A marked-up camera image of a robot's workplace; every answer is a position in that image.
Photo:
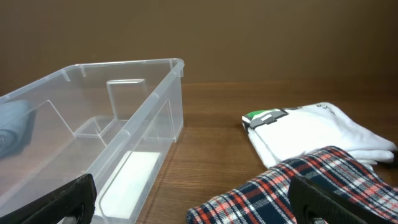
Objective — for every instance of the folded blue jeans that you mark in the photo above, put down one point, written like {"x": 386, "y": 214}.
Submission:
{"x": 17, "y": 120}

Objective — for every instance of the white label in bin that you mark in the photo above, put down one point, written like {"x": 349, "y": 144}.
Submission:
{"x": 119, "y": 196}

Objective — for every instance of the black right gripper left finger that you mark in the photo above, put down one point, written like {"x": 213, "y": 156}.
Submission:
{"x": 73, "y": 202}

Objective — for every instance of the red navy plaid shirt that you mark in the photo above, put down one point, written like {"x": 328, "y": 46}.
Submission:
{"x": 264, "y": 199}

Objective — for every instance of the white printed t-shirt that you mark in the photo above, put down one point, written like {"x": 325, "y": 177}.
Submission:
{"x": 280, "y": 134}

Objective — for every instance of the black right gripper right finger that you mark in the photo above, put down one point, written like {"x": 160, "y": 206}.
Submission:
{"x": 312, "y": 204}

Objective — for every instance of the clear plastic storage bin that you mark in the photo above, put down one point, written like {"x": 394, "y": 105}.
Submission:
{"x": 87, "y": 116}

